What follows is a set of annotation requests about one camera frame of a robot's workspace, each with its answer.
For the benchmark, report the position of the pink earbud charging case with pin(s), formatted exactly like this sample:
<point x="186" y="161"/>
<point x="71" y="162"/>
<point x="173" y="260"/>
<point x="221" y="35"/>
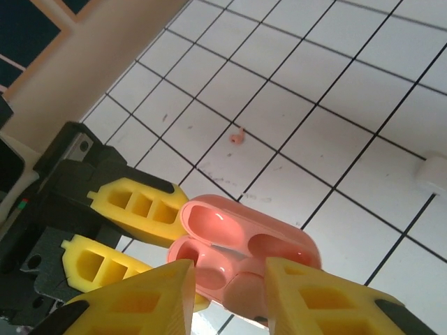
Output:
<point x="223" y="223"/>

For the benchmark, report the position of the pale circle gold lines panel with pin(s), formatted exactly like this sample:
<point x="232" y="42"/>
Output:
<point x="78" y="4"/>

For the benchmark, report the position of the single pink flower wall panel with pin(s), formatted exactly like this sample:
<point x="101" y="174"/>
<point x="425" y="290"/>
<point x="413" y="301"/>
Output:
<point x="24" y="31"/>

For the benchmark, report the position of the pink earbud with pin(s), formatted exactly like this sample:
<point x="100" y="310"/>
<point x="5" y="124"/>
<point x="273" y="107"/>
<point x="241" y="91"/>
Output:
<point x="237" y="139"/>

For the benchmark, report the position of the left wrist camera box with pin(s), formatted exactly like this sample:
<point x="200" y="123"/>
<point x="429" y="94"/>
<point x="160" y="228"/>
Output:
<point x="10" y="167"/>

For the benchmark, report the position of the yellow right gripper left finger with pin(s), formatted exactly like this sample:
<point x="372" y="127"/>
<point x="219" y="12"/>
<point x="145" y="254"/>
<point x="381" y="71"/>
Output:
<point x="139" y="303"/>

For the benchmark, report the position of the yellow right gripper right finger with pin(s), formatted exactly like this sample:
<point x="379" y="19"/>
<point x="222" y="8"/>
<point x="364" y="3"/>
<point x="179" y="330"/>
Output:
<point x="331" y="307"/>

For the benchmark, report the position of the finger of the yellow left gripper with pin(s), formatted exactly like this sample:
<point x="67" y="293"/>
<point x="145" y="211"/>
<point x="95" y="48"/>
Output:
<point x="139" y="209"/>
<point x="91" y="261"/>

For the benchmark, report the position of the white earbud charging case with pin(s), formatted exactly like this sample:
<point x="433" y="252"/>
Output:
<point x="433" y="174"/>

